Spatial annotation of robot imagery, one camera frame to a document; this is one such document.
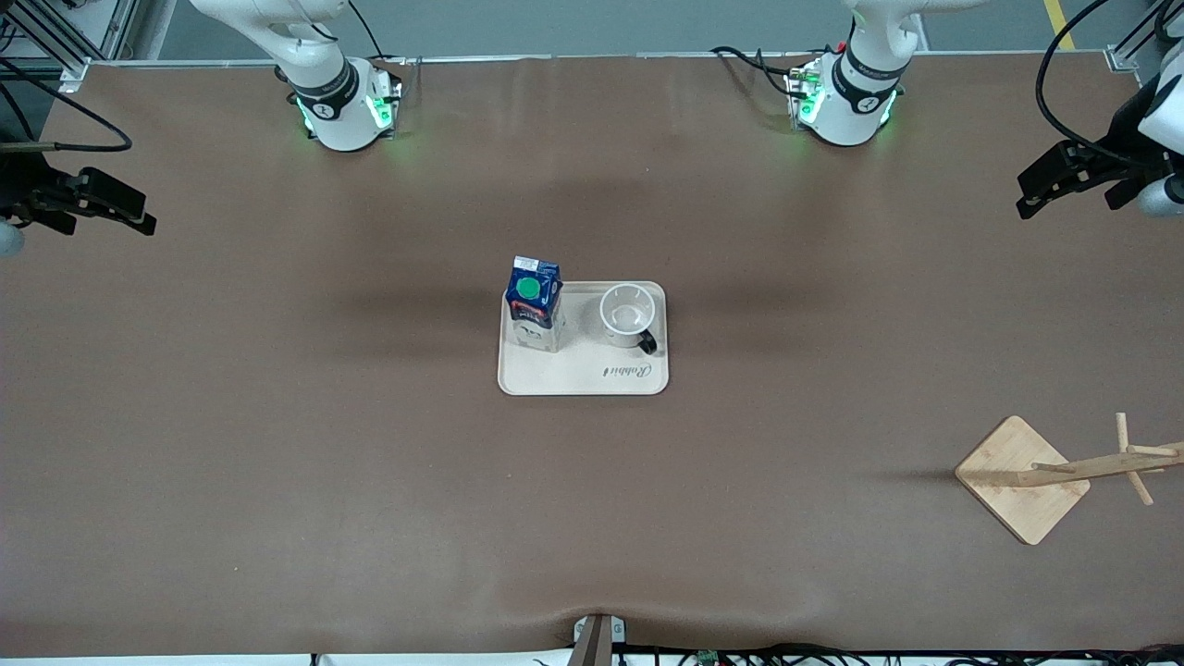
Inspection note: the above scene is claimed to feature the blue milk carton green cap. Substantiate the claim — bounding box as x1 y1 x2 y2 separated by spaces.
504 256 563 354

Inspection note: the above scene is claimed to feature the white cup black handle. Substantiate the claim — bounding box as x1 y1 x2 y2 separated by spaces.
599 282 660 356

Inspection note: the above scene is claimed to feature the wooden cup rack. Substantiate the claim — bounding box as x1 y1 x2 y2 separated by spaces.
955 413 1184 546

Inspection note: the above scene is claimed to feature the brown table cover mat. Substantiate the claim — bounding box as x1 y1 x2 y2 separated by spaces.
0 52 1184 660

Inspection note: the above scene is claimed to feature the cream plastic tray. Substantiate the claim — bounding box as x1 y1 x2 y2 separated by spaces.
498 280 669 397

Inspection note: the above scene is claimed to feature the metal table clamp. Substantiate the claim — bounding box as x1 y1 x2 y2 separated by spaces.
572 614 627 666

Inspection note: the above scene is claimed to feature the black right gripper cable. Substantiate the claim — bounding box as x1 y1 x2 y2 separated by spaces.
0 57 133 154

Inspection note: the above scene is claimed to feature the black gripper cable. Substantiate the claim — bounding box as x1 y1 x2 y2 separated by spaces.
0 57 133 154
1034 0 1168 172

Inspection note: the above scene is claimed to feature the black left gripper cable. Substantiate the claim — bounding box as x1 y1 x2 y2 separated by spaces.
1034 0 1168 172

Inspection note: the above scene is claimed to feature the aluminium frame profile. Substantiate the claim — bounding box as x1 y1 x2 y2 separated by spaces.
1105 0 1184 73
0 0 140 95

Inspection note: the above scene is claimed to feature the black right arm base cable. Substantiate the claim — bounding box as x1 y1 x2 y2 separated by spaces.
347 0 408 66

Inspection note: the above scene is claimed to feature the black arm base cable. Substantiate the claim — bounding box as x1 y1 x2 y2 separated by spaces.
347 0 408 66
710 45 815 99

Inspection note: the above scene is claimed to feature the black left arm base cable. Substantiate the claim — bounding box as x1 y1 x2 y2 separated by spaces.
710 45 815 99

